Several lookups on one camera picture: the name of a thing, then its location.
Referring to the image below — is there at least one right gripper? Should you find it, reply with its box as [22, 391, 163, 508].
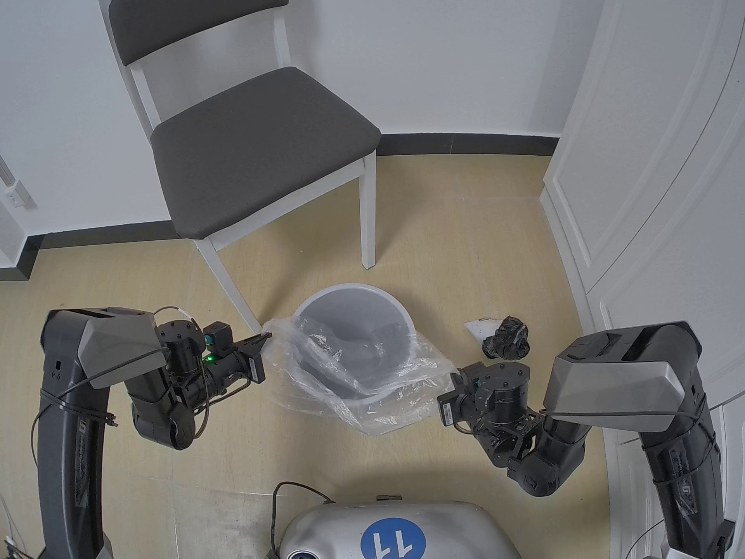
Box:
[437, 370, 487, 428]

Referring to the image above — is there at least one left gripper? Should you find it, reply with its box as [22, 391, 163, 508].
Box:
[206, 332, 274, 395]

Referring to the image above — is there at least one clear plastic bag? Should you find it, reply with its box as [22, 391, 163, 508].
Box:
[259, 314, 462, 437]

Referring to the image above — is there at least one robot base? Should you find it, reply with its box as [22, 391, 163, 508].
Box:
[278, 501, 522, 559]

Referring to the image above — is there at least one crumpled black plastic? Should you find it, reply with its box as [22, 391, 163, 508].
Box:
[481, 315, 532, 362]

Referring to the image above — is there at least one white trash bin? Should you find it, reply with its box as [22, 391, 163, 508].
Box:
[291, 282, 418, 402]

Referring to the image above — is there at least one crumpled white paper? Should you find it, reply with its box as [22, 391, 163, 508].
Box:
[464, 316, 502, 345]

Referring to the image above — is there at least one grey and white chair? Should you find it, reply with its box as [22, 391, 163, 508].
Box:
[90, 0, 383, 328]

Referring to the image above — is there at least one white wardrobe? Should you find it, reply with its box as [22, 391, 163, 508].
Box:
[540, 0, 745, 559]

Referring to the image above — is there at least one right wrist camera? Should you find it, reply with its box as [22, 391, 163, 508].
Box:
[464, 362, 489, 396]

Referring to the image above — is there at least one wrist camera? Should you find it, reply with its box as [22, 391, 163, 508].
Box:
[464, 362, 489, 396]
[202, 323, 235, 354]

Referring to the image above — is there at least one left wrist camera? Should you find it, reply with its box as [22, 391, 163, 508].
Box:
[202, 323, 235, 354]

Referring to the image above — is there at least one black cable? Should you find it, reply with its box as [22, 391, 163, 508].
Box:
[31, 346, 171, 471]
[194, 379, 249, 439]
[270, 480, 334, 559]

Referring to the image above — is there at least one white wall socket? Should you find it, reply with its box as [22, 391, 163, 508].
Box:
[5, 180, 37, 209]

